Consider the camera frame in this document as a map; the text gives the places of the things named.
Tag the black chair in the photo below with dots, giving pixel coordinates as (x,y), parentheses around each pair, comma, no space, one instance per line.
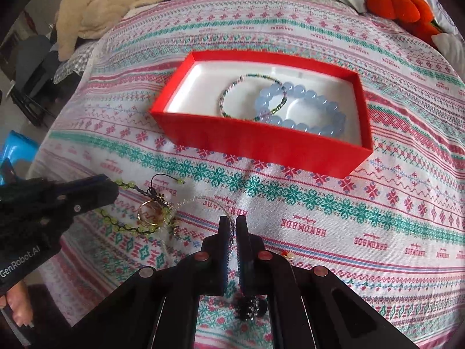
(36,76)

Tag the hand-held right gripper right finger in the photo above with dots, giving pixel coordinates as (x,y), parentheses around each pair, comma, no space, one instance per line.
(242,261)

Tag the beige fleece blanket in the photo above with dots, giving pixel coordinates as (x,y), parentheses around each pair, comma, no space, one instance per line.
(109,3)

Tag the red cardboard box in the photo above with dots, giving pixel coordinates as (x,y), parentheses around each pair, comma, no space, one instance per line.
(254,145)

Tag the blue plastic object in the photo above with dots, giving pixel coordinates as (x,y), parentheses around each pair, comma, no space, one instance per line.
(18,149)

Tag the printed patterned blanket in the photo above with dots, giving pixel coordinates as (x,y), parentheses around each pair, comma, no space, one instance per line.
(345,218)

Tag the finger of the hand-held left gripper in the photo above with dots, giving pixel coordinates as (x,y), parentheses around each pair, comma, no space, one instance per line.
(90,186)
(54,214)

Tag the checkered bed sheet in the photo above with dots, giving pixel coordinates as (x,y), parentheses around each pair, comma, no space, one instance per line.
(78,61)

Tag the white pillow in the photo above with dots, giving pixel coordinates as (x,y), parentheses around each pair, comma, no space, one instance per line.
(448,45)

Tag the small silver charm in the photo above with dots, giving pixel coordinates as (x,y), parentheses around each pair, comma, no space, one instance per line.
(176,231)

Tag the person's left hand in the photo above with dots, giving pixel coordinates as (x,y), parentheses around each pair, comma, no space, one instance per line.
(18,305)

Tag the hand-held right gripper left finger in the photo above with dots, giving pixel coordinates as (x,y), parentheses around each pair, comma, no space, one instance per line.
(224,261)

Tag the orange plush toy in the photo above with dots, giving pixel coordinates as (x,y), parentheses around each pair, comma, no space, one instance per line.
(396,7)

